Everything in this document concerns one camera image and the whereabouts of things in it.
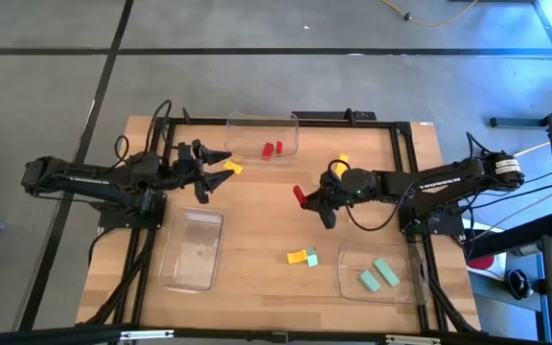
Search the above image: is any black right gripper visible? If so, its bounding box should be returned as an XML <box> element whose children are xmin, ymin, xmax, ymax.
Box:
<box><xmin>301</xmin><ymin>174</ymin><xmax>349</xmax><ymax>230</ymax></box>

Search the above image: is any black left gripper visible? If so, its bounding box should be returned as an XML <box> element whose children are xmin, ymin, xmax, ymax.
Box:
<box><xmin>168</xmin><ymin>139</ymin><xmax>236</xmax><ymax>205</ymax></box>

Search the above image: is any red rectangular foam block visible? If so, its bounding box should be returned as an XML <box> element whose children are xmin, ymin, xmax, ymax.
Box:
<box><xmin>292</xmin><ymin>184</ymin><xmax>309</xmax><ymax>208</ymax></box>

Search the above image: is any clear plastic bin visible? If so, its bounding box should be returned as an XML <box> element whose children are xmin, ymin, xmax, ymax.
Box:
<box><xmin>158</xmin><ymin>207</ymin><xmax>225</xmax><ymax>292</ymax></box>
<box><xmin>223</xmin><ymin>111</ymin><xmax>301</xmax><ymax>160</ymax></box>
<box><xmin>336</xmin><ymin>239</ymin><xmax>430</xmax><ymax>307</ymax></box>

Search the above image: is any short teal rectangular block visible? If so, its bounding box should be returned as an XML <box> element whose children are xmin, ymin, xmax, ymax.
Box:
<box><xmin>357</xmin><ymin>270</ymin><xmax>382</xmax><ymax>294</ymax></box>

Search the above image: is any long teal rectangular block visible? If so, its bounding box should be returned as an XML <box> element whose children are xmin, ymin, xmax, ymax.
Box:
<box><xmin>372</xmin><ymin>257</ymin><xmax>401</xmax><ymax>288</ymax></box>

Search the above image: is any black diagonal beam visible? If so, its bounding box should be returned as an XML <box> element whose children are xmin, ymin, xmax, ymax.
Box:
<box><xmin>462</xmin><ymin>212</ymin><xmax>552</xmax><ymax>261</ymax></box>

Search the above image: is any black floor bar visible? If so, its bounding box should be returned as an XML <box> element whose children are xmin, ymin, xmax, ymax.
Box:
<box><xmin>489</xmin><ymin>116</ymin><xmax>549</xmax><ymax>130</ymax></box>

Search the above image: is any black round device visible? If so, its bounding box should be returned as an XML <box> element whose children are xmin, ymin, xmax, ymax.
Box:
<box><xmin>506</xmin><ymin>267</ymin><xmax>535</xmax><ymax>302</ymax></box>

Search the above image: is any black rig beam with brackets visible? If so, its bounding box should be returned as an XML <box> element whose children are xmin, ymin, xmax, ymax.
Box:
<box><xmin>0</xmin><ymin>323</ymin><xmax>552</xmax><ymax>345</ymax></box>

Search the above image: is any white rod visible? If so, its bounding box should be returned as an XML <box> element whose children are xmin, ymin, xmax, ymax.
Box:
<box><xmin>515</xmin><ymin>140</ymin><xmax>552</xmax><ymax>158</ymax></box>

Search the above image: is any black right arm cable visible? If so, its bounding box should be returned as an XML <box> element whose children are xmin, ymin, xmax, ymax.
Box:
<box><xmin>326</xmin><ymin>159</ymin><xmax>404</xmax><ymax>232</ymax></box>

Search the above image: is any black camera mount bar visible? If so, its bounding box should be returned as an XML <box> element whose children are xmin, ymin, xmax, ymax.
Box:
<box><xmin>290</xmin><ymin>107</ymin><xmax>379</xmax><ymax>123</ymax></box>

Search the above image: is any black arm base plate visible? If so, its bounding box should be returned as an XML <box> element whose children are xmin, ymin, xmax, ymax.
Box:
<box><xmin>397</xmin><ymin>198</ymin><xmax>465</xmax><ymax>237</ymax></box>
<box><xmin>97</xmin><ymin>191</ymin><xmax>167</xmax><ymax>230</ymax></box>

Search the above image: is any black cable bundle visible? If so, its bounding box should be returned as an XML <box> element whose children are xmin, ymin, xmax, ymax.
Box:
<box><xmin>83</xmin><ymin>227</ymin><xmax>157</xmax><ymax>328</ymax></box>
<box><xmin>424</xmin><ymin>267</ymin><xmax>481</xmax><ymax>335</ymax></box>

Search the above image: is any yellow extension cable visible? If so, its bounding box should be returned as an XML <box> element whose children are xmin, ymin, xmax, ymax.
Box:
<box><xmin>379</xmin><ymin>0</ymin><xmax>479</xmax><ymax>29</ymax></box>

